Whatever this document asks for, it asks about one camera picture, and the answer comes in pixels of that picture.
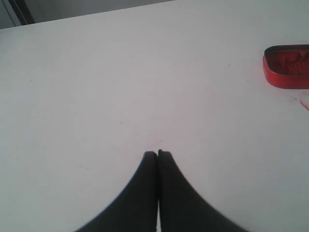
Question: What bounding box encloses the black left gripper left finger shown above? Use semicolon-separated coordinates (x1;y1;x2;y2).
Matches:
77;151;158;232

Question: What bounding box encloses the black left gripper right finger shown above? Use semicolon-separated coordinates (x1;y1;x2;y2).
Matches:
158;150;246;232

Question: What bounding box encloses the red ink pad tin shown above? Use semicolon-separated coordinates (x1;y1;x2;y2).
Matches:
263;44;309;89

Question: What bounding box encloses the dark vertical post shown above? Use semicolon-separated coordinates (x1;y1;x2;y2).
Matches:
8;0;35;26

